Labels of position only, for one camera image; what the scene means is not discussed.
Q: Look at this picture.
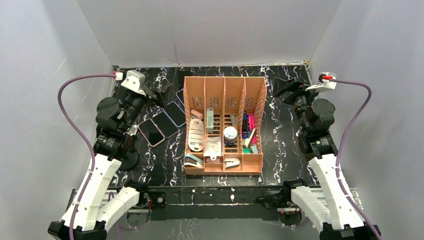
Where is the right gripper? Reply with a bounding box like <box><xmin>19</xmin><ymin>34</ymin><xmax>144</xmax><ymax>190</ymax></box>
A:
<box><xmin>272</xmin><ymin>76</ymin><xmax>326</xmax><ymax>133</ymax></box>

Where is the pink case phone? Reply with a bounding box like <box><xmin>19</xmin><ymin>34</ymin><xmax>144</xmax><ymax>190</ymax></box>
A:
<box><xmin>138</xmin><ymin>118</ymin><xmax>165</xmax><ymax>148</ymax></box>

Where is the orange desk file organizer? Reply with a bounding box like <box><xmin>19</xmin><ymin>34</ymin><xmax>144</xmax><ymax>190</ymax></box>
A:
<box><xmin>183</xmin><ymin>76</ymin><xmax>267</xmax><ymax>176</ymax></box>

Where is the black round base phone stand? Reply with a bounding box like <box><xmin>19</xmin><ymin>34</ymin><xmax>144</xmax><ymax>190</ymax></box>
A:
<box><xmin>118</xmin><ymin>134</ymin><xmax>139</xmax><ymax>171</ymax></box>

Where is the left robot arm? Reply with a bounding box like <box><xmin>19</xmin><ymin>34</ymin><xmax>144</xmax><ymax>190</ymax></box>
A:
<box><xmin>47</xmin><ymin>83</ymin><xmax>170</xmax><ymax>240</ymax></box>

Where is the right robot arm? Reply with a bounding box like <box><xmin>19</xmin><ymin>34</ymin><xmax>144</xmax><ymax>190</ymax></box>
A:
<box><xmin>255</xmin><ymin>72</ymin><xmax>382</xmax><ymax>240</ymax></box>

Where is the blue case phone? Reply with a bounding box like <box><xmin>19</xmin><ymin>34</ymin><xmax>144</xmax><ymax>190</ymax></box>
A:
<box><xmin>164</xmin><ymin>101</ymin><xmax>186</xmax><ymax>128</ymax></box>

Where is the purple case phone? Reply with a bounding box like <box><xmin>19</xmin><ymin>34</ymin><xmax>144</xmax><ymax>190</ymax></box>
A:
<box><xmin>175</xmin><ymin>89</ymin><xmax>185</xmax><ymax>106</ymax></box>

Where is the black folding phone stand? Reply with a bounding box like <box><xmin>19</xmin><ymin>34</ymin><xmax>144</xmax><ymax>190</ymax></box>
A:
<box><xmin>177</xmin><ymin>70</ymin><xmax>193</xmax><ymax>90</ymax></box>

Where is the pink small stapler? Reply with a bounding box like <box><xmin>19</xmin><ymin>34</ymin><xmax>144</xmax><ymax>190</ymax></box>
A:
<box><xmin>190</xmin><ymin>109</ymin><xmax>204</xmax><ymax>121</ymax></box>

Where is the white oval label pack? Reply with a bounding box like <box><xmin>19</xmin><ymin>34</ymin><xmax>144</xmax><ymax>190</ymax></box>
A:
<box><xmin>188</xmin><ymin>118</ymin><xmax>205</xmax><ymax>152</ymax></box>

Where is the green tall box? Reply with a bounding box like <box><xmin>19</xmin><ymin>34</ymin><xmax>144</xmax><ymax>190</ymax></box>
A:
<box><xmin>205</xmin><ymin>107</ymin><xmax>214</xmax><ymax>134</ymax></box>

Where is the magenta notebook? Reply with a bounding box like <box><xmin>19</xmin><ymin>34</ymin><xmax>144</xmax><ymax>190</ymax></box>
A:
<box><xmin>247</xmin><ymin>113</ymin><xmax>257</xmax><ymax>144</ymax></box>

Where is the white flat card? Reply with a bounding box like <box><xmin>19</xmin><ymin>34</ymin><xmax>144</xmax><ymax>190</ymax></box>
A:
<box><xmin>243</xmin><ymin>128</ymin><xmax>257</xmax><ymax>148</ymax></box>

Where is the teal stapler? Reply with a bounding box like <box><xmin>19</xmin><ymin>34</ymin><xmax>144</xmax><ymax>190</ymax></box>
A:
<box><xmin>183</xmin><ymin>153</ymin><xmax>204</xmax><ymax>168</ymax></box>

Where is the white plastic packet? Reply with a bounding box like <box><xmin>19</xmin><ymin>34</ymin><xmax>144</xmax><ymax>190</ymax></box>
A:
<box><xmin>203</xmin><ymin>136</ymin><xmax>223</xmax><ymax>159</ymax></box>

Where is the round blue lid jar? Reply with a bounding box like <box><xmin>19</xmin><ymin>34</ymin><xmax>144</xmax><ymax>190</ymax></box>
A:
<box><xmin>223</xmin><ymin>126</ymin><xmax>238</xmax><ymax>147</ymax></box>

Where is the pink eraser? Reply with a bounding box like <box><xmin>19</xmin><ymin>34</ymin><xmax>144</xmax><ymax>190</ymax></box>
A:
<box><xmin>206</xmin><ymin>157</ymin><xmax>220</xmax><ymax>164</ymax></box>

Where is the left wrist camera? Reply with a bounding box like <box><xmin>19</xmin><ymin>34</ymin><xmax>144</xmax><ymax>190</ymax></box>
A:
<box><xmin>114</xmin><ymin>70</ymin><xmax>147</xmax><ymax>96</ymax></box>

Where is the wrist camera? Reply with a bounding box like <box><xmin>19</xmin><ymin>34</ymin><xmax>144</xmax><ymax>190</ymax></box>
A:
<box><xmin>305</xmin><ymin>71</ymin><xmax>337</xmax><ymax>93</ymax></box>
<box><xmin>114</xmin><ymin>70</ymin><xmax>147</xmax><ymax>96</ymax></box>

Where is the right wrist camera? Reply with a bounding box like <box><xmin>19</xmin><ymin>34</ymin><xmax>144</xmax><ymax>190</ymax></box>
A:
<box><xmin>305</xmin><ymin>71</ymin><xmax>337</xmax><ymax>93</ymax></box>

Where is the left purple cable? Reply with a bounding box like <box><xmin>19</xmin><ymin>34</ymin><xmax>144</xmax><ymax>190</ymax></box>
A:
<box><xmin>57</xmin><ymin>73</ymin><xmax>117</xmax><ymax>240</ymax></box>

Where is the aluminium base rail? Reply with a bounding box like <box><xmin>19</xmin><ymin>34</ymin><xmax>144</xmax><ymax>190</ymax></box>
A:
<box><xmin>66</xmin><ymin>186</ymin><xmax>364</xmax><ymax>229</ymax></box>

